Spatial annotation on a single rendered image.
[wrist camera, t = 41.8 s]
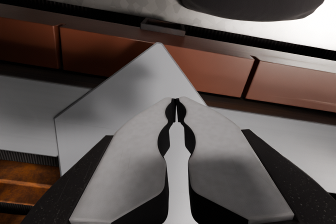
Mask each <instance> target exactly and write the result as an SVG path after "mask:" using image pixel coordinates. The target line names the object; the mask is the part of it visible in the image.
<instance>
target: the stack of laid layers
mask: <svg viewBox="0 0 336 224"><path fill-rule="evenodd" d="M0 74H1V75H7V76H14V77H20V78H27V79H33V80H40V81H47V82H53V83H60V84H66V85H73V86H79V87H86V88H93V89H94V88H95V87H97V86H98V85H99V84H101V83H102V82H103V81H105V80H106V79H107V78H109V77H106V76H100V75H93V74H87V73H80V72H74V71H68V70H64V69H61V68H59V69H55V68H48V67H42V66H36V65H29V64H23V63H16V62H10V61H4V60H0ZM197 92H198V93H199V95H200V96H201V97H202V99H203V100H204V102H205V103H206V104H207V106H211V107H217V108H224V109H231V110H237V111H244V112H250V113H257V114H263V115H270V116H277V117H283V118H290V119H296V120H303V121H309V122H316V123H323V124H329V125H336V112H330V111H324V110H317V109H311V108H304V107H298V106H292V105H285V104H279V103H272V102H266V101H260V100H253V99H247V98H244V97H234V96H228V95H221V94H215V93H208V92H202V91H197Z"/></svg>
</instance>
